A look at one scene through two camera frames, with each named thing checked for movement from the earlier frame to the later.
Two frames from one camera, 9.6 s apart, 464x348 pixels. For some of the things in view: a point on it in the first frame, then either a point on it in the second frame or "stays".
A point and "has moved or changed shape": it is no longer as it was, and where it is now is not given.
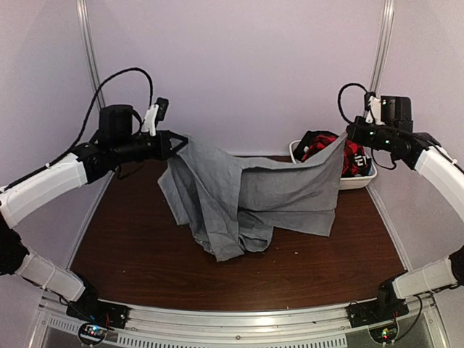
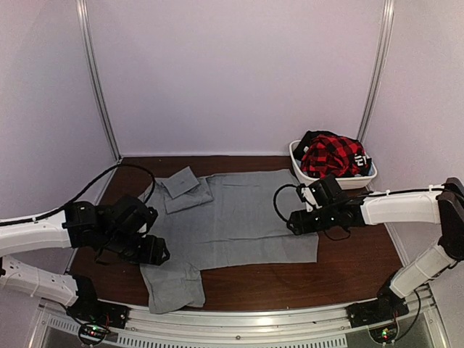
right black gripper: x=356 y=135 to x=301 y=225
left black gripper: x=164 y=151 to x=151 y=253
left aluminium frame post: x=85 y=26 stays
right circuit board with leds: x=384 y=334 stays
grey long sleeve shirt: x=233 y=209 has moved or changed shape
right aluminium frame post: x=387 y=18 stays
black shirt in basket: x=362 y=162 stays
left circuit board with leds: x=92 y=333 stays
